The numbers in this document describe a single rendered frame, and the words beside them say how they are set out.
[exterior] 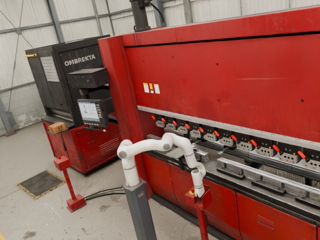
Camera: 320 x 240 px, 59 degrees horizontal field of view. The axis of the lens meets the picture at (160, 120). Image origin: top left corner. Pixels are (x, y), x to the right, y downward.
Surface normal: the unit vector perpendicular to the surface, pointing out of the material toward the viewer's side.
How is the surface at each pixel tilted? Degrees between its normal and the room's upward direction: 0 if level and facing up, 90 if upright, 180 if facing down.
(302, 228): 90
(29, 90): 90
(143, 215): 90
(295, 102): 90
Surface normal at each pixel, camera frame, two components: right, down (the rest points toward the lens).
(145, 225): 0.67, 0.14
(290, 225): -0.77, 0.34
